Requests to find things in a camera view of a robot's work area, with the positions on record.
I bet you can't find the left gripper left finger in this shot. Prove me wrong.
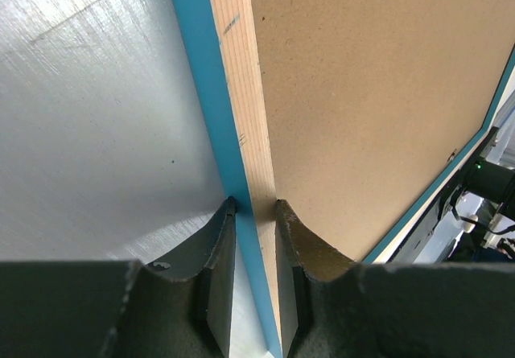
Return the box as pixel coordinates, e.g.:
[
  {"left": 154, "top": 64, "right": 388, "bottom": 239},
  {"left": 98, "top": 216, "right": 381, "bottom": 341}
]
[{"left": 1, "top": 198, "right": 237, "bottom": 357}]

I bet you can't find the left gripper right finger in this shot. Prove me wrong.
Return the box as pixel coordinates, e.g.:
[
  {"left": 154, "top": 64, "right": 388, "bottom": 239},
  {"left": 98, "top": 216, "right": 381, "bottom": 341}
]
[{"left": 275, "top": 200, "right": 514, "bottom": 357}]

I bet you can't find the blue picture frame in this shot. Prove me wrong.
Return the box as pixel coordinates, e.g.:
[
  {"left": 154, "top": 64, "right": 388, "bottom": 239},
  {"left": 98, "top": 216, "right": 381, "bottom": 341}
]
[{"left": 172, "top": 0, "right": 513, "bottom": 357}]

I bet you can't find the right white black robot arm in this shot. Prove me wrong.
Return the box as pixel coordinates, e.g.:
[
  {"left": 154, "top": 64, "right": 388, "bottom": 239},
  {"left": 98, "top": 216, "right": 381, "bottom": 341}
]
[{"left": 438, "top": 127, "right": 514, "bottom": 262}]

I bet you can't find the brown frame backing board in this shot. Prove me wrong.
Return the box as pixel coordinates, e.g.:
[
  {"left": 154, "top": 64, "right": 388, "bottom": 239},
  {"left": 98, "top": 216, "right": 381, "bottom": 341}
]
[{"left": 252, "top": 0, "right": 514, "bottom": 260}]

